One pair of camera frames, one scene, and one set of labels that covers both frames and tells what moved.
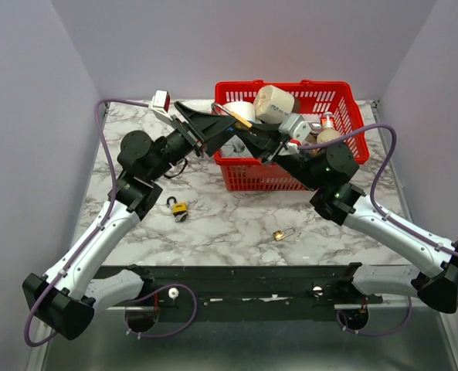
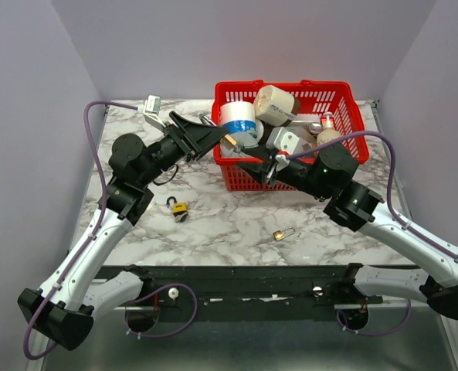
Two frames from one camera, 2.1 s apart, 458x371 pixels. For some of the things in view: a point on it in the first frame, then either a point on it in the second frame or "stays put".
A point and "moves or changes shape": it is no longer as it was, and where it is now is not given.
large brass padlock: [234, 116] moves or changes shape
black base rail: [243, 288] stays put
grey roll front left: [234, 148] stays put
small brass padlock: [279, 235] stays put
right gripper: [264, 147] to [261, 171]
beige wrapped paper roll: [272, 104] stays put
